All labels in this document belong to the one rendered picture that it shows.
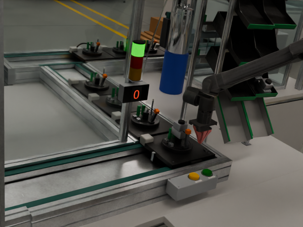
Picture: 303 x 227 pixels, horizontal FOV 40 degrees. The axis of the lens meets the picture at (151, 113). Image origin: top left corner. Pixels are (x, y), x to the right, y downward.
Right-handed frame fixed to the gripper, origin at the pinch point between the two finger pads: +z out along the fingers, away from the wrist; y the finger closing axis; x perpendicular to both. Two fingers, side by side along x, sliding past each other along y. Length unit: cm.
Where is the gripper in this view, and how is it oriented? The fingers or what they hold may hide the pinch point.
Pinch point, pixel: (199, 141)
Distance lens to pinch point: 172.0
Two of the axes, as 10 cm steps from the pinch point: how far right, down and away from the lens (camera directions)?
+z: -1.1, 9.2, 3.9
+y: -8.1, 1.5, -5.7
